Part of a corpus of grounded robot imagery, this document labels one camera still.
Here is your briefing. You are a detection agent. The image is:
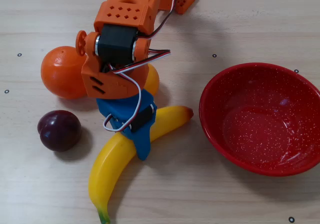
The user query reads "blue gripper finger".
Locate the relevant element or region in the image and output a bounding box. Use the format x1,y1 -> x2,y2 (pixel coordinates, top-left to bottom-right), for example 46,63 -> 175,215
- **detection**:
121,116 -> 157,161

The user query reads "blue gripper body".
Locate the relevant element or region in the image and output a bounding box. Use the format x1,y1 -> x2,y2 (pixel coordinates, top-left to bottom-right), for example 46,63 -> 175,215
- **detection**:
96,88 -> 158,135

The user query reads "yellow toy banana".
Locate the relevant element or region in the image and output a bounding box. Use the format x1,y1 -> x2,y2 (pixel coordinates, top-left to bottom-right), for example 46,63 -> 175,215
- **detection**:
87,105 -> 194,224

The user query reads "red speckled enamel bowl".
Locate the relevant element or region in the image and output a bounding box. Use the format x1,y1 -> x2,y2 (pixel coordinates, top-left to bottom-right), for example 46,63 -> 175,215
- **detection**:
198,62 -> 320,177

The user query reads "small yellow toy fruit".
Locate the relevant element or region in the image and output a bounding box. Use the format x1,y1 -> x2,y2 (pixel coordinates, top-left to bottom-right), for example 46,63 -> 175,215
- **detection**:
143,63 -> 160,97

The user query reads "dark purple toy plum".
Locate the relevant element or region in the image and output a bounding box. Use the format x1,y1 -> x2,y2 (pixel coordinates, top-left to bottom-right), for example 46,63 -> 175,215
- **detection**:
37,110 -> 82,153

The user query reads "orange toy fruit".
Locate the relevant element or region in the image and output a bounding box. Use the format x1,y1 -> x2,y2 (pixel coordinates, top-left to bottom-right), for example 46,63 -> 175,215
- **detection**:
40,45 -> 88,100

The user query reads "red white black servo cable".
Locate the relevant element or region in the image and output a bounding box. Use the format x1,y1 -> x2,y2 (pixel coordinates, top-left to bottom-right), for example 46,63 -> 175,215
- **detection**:
137,0 -> 181,39
102,70 -> 142,132
109,48 -> 172,75

